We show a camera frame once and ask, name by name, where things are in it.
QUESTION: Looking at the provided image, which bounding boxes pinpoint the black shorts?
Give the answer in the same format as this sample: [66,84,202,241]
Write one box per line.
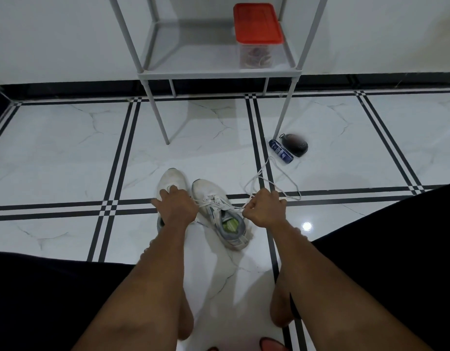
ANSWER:
[0,181,450,351]

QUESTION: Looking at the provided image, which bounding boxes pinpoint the person's right hand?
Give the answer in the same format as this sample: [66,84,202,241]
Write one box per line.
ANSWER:
[242,188,288,230]

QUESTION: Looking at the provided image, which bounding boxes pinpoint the person's left forearm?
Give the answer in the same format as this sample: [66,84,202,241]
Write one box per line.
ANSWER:
[71,221,196,351]

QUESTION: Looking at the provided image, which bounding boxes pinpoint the clear container with red lid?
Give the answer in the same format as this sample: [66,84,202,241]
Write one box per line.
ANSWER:
[233,2,285,70]

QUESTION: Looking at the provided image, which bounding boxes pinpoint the clear box with red lid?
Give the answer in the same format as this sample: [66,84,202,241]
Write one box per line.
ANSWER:
[242,46,274,69]

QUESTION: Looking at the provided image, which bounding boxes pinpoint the black oval polish bottle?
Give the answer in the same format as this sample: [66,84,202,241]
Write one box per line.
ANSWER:
[279,133,309,158]

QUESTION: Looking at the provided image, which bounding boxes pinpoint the person's left hand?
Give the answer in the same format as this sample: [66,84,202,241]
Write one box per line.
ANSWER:
[150,185,200,230]

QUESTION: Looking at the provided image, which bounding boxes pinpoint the white grey sneaker shoe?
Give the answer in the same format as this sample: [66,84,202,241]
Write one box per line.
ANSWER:
[191,178,252,252]
[156,168,192,234]

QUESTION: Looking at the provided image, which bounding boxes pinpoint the person's right leg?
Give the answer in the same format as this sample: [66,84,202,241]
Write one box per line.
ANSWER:
[270,273,296,329]

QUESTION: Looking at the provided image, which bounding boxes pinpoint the grey metal shelf rack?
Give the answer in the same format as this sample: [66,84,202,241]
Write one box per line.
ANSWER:
[107,0,330,146]

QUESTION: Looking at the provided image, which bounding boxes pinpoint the person's right forearm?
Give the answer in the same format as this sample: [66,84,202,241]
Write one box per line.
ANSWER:
[270,221,434,351]

